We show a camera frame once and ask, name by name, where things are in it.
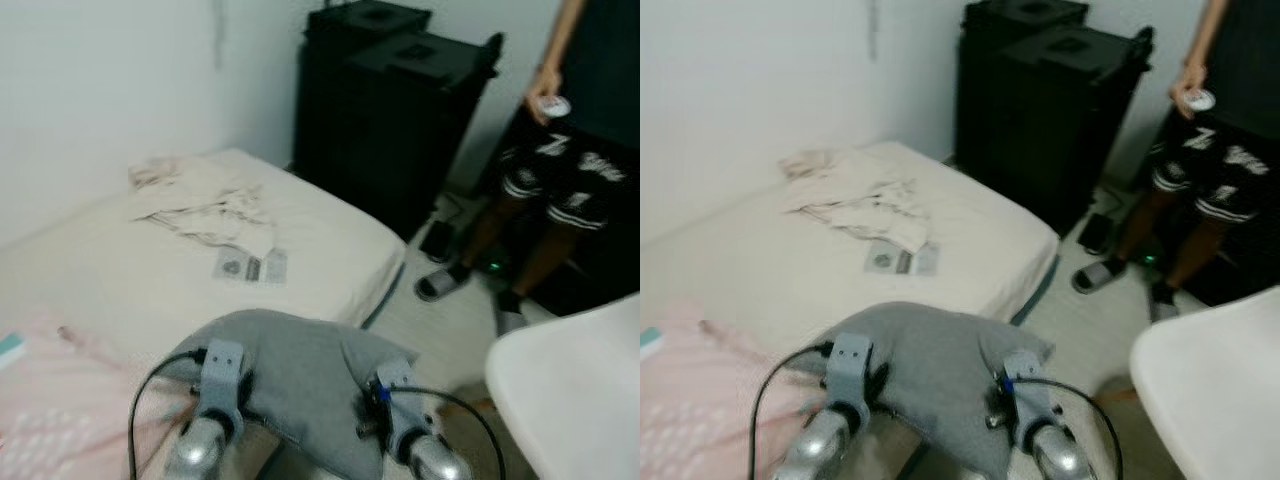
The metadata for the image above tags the person in printed black shorts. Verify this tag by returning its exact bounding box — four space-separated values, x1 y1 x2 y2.
413 0 641 336
1072 0 1280 323

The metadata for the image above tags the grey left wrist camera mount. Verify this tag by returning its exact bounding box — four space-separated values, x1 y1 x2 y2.
830 333 873 406
200 338 247 416

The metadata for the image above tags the small black power box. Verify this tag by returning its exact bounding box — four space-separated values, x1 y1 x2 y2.
1078 212 1113 254
420 220 456 263

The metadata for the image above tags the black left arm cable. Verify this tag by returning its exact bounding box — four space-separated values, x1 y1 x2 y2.
128 348 208 480
748 342 836 480

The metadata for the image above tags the white plastic chair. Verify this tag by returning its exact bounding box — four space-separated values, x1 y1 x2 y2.
485 292 641 480
1130 285 1280 480

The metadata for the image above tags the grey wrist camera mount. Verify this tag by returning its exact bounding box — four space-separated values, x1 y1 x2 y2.
830 333 873 406
1003 350 1051 431
375 360 426 446
200 338 247 416

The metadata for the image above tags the black equipment case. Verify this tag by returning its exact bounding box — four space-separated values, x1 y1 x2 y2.
293 0 433 186
1000 25 1156 236
955 0 1091 176
340 30 505 241

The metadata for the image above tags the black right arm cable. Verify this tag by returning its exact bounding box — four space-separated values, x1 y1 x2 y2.
1010 375 1123 480
385 385 506 480

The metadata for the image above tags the bare person hand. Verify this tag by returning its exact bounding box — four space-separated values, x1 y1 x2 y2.
1172 60 1211 111
527 65 567 125

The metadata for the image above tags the grey pillow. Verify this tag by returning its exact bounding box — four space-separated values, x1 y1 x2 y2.
790 300 1056 480
160 308 421 480

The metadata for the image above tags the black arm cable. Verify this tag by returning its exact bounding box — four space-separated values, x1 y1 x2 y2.
748 342 836 480
385 385 506 480
128 348 208 480
1010 375 1123 480

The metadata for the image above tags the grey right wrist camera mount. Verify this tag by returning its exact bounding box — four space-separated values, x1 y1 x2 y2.
375 360 426 446
1003 350 1051 431

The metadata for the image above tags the crumpled beige cloth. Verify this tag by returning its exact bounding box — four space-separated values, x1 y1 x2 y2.
127 155 276 259
780 148 931 253

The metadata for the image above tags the cream sheeted bed mattress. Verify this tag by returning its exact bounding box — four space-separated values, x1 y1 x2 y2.
0 148 408 480
640 140 1061 480

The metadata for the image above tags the pink orange patterned pillow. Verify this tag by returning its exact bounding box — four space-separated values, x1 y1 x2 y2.
640 305 831 480
0 310 201 480

